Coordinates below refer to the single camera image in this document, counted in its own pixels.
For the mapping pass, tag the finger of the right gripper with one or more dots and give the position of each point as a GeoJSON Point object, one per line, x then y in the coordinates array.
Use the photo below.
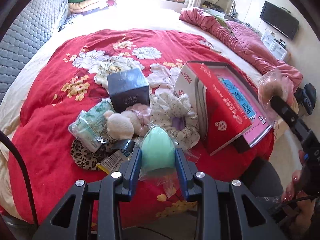
{"type": "Point", "coordinates": [305, 135]}

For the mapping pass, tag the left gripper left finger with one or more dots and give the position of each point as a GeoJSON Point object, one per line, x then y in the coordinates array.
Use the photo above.
{"type": "Point", "coordinates": [131, 175]}

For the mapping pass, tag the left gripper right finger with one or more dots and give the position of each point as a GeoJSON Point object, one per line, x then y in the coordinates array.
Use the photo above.
{"type": "Point", "coordinates": [185, 172]}

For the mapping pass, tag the green sponge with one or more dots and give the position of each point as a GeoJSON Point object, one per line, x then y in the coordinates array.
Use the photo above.
{"type": "Point", "coordinates": [158, 159]}

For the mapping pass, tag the plush bear pink dress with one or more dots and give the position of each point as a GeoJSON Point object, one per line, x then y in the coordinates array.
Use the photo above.
{"type": "Point", "coordinates": [133, 121]}

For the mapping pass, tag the green floral tissue pack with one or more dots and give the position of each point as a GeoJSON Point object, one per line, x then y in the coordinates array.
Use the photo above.
{"type": "Point", "coordinates": [90, 127]}

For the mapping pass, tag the white floral fabric scrunchie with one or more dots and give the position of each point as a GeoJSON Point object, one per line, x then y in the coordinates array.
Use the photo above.
{"type": "Point", "coordinates": [176, 115]}

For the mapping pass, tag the brown puff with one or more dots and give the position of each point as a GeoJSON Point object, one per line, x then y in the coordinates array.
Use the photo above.
{"type": "Point", "coordinates": [274, 83]}

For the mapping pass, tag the right hand painted nails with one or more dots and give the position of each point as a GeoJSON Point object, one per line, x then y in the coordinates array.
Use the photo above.
{"type": "Point", "coordinates": [305, 207]}

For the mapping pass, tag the dark bag on chair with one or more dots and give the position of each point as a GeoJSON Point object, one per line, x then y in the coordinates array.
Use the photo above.
{"type": "Point", "coordinates": [307, 97]}

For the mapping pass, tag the leopard print scrunchie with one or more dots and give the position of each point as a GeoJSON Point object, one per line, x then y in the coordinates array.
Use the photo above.
{"type": "Point", "coordinates": [88, 160]}

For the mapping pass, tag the red cardboard box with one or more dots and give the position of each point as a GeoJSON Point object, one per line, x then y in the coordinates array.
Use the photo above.
{"type": "Point", "coordinates": [221, 118]}

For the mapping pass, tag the pink book in tray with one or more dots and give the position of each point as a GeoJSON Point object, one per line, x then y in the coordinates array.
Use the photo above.
{"type": "Point", "coordinates": [245, 95]}

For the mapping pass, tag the dark blue square box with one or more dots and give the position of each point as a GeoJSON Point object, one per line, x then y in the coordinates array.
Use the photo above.
{"type": "Point", "coordinates": [128, 88]}

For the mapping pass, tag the white drawer cabinet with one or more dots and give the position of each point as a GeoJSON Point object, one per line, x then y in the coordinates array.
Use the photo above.
{"type": "Point", "coordinates": [276, 49]}

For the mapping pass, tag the pink quilted blanket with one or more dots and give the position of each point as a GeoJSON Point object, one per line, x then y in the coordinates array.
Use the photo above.
{"type": "Point", "coordinates": [243, 41]}

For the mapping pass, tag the beige bed sheet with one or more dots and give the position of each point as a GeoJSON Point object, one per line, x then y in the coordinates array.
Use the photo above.
{"type": "Point", "coordinates": [62, 79]}

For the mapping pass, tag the heart shaped mirror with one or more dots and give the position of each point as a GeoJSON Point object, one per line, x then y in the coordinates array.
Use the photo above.
{"type": "Point", "coordinates": [227, 6]}

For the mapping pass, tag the stack of folded blankets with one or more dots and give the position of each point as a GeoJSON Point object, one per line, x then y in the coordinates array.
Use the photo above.
{"type": "Point", "coordinates": [84, 7]}

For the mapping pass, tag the grey quilted headboard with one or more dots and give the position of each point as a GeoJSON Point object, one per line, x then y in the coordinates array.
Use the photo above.
{"type": "Point", "coordinates": [31, 29]}

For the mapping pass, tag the black wall television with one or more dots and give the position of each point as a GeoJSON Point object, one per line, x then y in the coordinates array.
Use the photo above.
{"type": "Point", "coordinates": [279, 19]}

